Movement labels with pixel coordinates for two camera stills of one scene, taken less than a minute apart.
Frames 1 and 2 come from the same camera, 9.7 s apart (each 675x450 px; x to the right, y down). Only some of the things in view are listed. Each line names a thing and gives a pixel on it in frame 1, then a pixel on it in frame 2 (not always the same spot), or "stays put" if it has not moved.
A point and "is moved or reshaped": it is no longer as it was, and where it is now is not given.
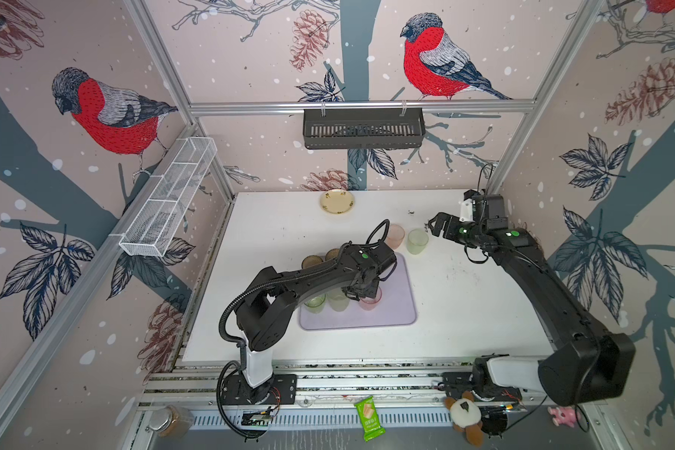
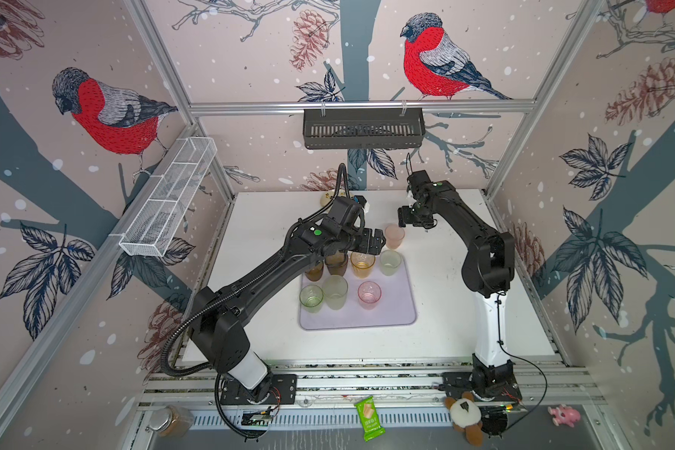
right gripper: (451, 231) to (403, 217)
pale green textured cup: (416, 241) is moved or reshaped
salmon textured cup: (396, 236) stays put
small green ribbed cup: (316, 304) stays put
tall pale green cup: (337, 300) stays put
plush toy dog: (466, 417) stays put
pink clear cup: (368, 303) stays put
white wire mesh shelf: (160, 214) stays put
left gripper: (369, 294) to (366, 246)
